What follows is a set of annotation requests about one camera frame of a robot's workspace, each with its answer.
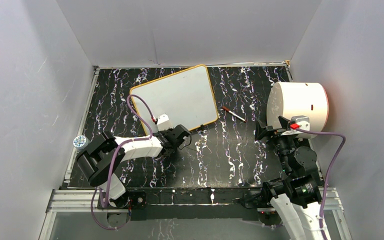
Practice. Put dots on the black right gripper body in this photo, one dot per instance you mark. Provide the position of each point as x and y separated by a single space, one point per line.
280 141

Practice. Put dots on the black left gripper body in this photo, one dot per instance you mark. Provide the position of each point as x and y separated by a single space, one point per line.
165 132

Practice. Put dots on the white marker pen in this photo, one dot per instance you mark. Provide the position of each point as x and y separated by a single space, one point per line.
237 116

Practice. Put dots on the yellow framed whiteboard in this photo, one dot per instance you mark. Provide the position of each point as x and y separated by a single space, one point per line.
186 97

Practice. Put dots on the red marker cap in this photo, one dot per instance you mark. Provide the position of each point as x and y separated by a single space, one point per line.
225 109

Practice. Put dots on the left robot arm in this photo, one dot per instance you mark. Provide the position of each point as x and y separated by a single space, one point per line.
99 159

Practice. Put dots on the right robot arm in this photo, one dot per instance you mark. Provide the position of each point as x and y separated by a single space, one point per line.
296 197

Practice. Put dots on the white cylindrical container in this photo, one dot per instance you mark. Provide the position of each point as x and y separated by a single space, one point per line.
291 99

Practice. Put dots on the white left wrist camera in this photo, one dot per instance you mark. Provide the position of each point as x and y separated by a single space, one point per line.
163 123

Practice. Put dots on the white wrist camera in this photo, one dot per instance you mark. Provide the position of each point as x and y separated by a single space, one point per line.
300 122
163 123

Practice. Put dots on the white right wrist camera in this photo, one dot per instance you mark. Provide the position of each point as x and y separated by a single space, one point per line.
300 122

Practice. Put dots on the aluminium base frame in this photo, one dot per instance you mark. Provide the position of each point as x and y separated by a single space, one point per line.
79 200

